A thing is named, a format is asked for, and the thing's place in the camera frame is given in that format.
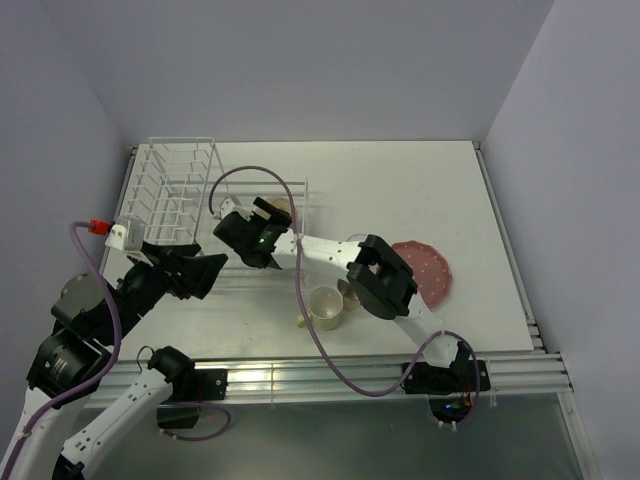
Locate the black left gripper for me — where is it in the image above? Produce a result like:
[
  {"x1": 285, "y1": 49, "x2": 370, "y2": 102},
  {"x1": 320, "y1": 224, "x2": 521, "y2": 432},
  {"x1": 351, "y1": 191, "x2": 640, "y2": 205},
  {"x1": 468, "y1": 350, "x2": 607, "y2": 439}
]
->
[{"x1": 102, "y1": 238, "x2": 227, "y2": 342}]

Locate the beige bowl with flower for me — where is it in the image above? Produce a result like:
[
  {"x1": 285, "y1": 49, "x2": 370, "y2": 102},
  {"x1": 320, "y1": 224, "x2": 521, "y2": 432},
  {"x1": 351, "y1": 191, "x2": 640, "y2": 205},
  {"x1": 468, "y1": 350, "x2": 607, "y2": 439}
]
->
[{"x1": 267, "y1": 197, "x2": 292, "y2": 223}]

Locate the yellow-green mug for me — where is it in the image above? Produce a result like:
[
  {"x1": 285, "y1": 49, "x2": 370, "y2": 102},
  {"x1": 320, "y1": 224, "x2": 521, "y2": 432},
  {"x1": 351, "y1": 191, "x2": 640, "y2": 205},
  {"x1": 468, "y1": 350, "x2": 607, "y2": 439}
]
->
[{"x1": 303, "y1": 285, "x2": 344, "y2": 331}]

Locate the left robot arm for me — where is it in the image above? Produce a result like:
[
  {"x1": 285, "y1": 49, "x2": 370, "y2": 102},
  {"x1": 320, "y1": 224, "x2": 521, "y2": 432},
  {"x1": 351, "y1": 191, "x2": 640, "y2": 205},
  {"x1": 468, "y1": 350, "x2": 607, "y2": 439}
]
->
[{"x1": 1, "y1": 243, "x2": 228, "y2": 479}]

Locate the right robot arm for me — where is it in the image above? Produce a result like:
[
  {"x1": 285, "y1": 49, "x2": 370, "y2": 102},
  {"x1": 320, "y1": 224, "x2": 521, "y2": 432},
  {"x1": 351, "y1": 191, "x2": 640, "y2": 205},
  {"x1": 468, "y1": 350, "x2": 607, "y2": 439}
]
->
[{"x1": 213, "y1": 196, "x2": 471, "y2": 390}]

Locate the clear drinking glass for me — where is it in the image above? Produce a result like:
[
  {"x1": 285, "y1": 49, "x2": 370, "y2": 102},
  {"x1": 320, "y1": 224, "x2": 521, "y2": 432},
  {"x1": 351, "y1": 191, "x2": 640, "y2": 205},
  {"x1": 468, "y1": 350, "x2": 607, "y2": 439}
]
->
[{"x1": 346, "y1": 233, "x2": 368, "y2": 242}]

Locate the small steel cup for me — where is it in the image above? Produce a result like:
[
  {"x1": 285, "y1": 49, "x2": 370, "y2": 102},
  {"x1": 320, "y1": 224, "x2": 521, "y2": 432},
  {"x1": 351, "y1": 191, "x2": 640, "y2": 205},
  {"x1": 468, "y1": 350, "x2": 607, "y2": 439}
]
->
[{"x1": 337, "y1": 279, "x2": 361, "y2": 311}]

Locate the pink dotted plate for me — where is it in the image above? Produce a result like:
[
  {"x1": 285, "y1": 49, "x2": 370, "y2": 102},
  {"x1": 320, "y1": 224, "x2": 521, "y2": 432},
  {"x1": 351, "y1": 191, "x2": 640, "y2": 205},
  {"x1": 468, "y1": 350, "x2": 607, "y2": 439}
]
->
[{"x1": 392, "y1": 240, "x2": 453, "y2": 309}]

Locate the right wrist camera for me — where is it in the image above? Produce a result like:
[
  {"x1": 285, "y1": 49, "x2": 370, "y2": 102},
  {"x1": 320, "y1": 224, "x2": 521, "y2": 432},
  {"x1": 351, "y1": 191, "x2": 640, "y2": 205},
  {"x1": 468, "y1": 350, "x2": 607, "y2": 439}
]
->
[{"x1": 219, "y1": 196, "x2": 250, "y2": 220}]

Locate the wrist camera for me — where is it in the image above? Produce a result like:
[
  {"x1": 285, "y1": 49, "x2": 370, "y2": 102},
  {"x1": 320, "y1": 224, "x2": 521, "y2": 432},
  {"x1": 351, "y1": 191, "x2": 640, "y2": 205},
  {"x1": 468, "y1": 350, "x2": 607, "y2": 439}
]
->
[
  {"x1": 219, "y1": 196, "x2": 250, "y2": 220},
  {"x1": 105, "y1": 216, "x2": 147, "y2": 253}
]

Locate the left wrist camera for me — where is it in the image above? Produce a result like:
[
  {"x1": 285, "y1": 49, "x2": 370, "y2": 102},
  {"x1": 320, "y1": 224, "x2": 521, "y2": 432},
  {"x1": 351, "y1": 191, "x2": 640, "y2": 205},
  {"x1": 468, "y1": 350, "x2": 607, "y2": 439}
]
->
[{"x1": 105, "y1": 216, "x2": 147, "y2": 253}]

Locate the white wire dish rack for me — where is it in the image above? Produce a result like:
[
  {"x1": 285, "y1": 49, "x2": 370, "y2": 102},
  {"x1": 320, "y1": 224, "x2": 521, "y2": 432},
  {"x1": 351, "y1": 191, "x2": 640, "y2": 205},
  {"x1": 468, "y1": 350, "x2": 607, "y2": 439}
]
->
[{"x1": 118, "y1": 137, "x2": 294, "y2": 289}]

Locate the aluminium rail frame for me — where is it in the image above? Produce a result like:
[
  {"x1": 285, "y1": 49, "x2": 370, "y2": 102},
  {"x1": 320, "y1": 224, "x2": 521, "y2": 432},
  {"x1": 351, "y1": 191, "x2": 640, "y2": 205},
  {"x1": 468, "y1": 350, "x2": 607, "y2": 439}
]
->
[{"x1": 91, "y1": 141, "x2": 571, "y2": 407}]

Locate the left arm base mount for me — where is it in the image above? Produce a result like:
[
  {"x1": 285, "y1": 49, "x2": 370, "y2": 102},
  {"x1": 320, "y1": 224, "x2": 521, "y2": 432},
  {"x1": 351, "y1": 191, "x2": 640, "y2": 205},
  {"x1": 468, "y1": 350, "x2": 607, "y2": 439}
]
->
[{"x1": 156, "y1": 368, "x2": 228, "y2": 431}]

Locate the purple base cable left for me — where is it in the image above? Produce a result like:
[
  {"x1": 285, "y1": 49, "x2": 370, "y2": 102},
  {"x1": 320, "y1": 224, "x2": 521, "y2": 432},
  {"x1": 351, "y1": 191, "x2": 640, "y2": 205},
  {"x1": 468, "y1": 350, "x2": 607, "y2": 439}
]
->
[{"x1": 159, "y1": 399, "x2": 231, "y2": 442}]

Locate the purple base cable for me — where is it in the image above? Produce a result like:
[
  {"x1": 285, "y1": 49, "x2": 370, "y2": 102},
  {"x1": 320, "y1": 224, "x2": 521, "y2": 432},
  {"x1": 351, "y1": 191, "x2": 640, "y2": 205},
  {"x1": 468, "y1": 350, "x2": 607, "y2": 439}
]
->
[
  {"x1": 159, "y1": 399, "x2": 231, "y2": 442},
  {"x1": 434, "y1": 384, "x2": 496, "y2": 431}
]

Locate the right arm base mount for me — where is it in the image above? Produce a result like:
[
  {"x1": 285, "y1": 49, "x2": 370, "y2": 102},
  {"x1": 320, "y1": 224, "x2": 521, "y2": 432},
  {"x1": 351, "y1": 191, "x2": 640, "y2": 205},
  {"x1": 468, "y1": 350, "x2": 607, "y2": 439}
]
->
[{"x1": 401, "y1": 358, "x2": 491, "y2": 423}]

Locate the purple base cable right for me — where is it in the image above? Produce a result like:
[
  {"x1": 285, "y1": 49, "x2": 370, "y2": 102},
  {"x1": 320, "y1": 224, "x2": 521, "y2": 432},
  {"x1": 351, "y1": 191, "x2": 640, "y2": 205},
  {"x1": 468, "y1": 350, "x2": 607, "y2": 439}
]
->
[{"x1": 434, "y1": 384, "x2": 496, "y2": 431}]

